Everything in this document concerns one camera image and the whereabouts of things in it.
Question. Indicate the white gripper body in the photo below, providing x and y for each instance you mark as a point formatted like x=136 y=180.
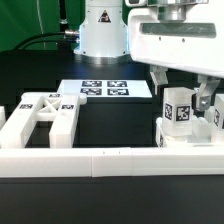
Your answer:
x=187 y=37

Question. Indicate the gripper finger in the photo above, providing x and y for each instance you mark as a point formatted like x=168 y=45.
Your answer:
x=159 y=77
x=202 y=98

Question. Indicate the white chair seat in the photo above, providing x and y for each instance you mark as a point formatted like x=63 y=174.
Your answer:
x=202 y=136

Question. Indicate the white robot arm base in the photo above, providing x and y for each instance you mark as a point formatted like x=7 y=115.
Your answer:
x=103 y=35

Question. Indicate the white front fence bar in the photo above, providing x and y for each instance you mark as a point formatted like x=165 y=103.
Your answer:
x=98 y=162

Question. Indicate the white fence bar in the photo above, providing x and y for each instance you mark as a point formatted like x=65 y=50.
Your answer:
x=2 y=116
x=98 y=162

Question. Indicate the white left fence bar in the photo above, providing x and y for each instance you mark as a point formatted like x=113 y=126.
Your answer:
x=2 y=116

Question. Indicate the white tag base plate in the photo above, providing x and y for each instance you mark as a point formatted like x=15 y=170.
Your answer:
x=106 y=88

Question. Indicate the white chair back frame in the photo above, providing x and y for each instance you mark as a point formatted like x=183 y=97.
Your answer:
x=62 y=110

